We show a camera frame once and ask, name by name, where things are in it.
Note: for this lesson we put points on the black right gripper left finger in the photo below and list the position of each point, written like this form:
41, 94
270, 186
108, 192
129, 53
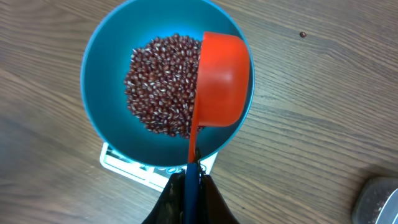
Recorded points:
169, 207

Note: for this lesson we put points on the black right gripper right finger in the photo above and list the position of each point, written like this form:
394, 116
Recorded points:
212, 208

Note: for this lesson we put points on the red measuring scoop blue handle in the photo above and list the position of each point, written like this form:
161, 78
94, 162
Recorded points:
222, 85

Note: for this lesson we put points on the white digital kitchen scale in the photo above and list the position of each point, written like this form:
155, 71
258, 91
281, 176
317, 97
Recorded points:
153, 177

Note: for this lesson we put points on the red beans in bowl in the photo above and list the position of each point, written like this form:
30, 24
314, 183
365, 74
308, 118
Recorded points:
161, 84

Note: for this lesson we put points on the blue bowl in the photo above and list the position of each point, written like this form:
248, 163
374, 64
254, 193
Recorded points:
106, 62

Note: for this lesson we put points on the clear plastic bean container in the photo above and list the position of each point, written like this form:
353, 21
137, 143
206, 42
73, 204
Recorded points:
377, 202

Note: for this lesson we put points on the stray red bean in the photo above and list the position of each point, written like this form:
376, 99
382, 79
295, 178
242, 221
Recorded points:
302, 34

